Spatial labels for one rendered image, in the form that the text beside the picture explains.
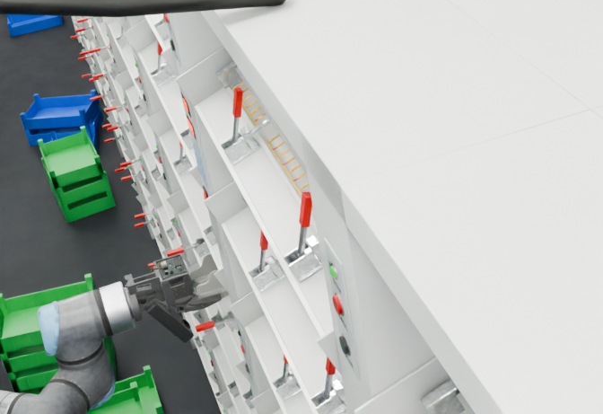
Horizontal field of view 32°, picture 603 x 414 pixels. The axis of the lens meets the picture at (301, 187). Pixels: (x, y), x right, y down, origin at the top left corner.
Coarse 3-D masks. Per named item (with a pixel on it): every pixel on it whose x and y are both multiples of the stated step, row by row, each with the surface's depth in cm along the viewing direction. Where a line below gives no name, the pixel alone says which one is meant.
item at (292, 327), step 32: (224, 192) 155; (224, 224) 157; (256, 224) 153; (256, 256) 147; (256, 288) 142; (288, 288) 139; (288, 320) 135; (288, 352) 130; (320, 352) 128; (320, 384) 124
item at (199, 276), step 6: (204, 258) 199; (210, 258) 200; (204, 264) 200; (210, 264) 200; (198, 270) 200; (204, 270) 200; (210, 270) 201; (192, 276) 200; (198, 276) 200; (204, 276) 201; (198, 282) 200; (204, 282) 200
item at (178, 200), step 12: (180, 192) 234; (180, 204) 235; (180, 216) 235; (192, 216) 233; (192, 228) 229; (192, 240) 226; (228, 300) 206; (240, 348) 194; (240, 360) 191; (240, 372) 184
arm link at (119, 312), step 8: (104, 288) 193; (112, 288) 193; (120, 288) 192; (104, 296) 191; (112, 296) 191; (120, 296) 191; (104, 304) 190; (112, 304) 191; (120, 304) 191; (128, 304) 191; (112, 312) 190; (120, 312) 191; (128, 312) 191; (112, 320) 191; (120, 320) 191; (128, 320) 192; (112, 328) 191; (120, 328) 192; (128, 328) 193
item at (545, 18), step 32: (448, 0) 100; (480, 0) 98; (512, 0) 97; (544, 0) 96; (576, 0) 95; (512, 32) 92; (544, 32) 91; (576, 32) 90; (544, 64) 86; (576, 64) 85; (576, 96) 81
